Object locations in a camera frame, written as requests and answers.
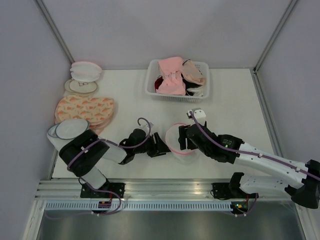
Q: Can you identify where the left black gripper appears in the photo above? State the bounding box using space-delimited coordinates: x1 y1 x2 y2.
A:
134 132 172 158

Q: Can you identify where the white mesh laundry bag pink zipper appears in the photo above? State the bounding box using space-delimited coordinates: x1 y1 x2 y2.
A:
164 122 198 165

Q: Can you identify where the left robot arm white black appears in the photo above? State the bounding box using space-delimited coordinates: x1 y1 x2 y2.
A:
59 128 170 199

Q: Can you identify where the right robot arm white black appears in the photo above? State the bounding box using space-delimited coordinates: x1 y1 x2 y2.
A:
178 124 320 209

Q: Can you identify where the white bra in basket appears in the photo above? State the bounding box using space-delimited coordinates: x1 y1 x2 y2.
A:
185 85 204 97

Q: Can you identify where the pink bra in basket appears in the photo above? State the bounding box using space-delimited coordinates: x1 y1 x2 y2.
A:
158 56 186 96

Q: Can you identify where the beige bra in basket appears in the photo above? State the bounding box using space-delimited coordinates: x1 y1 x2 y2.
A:
179 59 207 86

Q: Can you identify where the dark red black bra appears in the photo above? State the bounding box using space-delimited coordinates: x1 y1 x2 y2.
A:
154 75 164 94

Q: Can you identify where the pink laundry bag under stack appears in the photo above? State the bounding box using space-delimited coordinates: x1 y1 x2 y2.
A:
90 125 107 135

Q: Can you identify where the carrot print laundry bag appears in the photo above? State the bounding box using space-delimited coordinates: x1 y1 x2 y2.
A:
54 95 115 126

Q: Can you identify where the grey-trimmed white mesh laundry bag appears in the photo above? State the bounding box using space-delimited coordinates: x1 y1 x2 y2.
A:
47 118 89 152

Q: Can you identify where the white plastic perforated basket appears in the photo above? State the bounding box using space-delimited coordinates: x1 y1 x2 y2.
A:
144 59 211 103

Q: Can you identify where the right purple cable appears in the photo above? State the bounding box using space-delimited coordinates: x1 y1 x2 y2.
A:
188 111 320 218

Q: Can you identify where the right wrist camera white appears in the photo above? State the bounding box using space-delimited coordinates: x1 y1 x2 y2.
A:
186 108 207 123

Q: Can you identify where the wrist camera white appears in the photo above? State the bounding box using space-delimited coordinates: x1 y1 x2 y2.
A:
186 108 207 123
141 122 154 136

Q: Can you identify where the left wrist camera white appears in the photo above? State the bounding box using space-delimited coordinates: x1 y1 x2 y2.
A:
141 122 154 136

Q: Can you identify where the right aluminium frame post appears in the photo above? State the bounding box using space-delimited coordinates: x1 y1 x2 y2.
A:
252 0 300 73

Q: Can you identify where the aluminium frame post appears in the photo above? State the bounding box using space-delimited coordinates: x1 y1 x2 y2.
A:
252 0 300 73
34 0 75 64

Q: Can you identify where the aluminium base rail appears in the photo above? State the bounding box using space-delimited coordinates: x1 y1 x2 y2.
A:
34 178 307 201

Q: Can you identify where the white slotted cable duct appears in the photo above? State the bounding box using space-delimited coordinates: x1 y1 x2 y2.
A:
45 200 232 212

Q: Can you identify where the left aluminium frame post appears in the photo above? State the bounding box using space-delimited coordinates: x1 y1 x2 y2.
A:
34 0 75 64

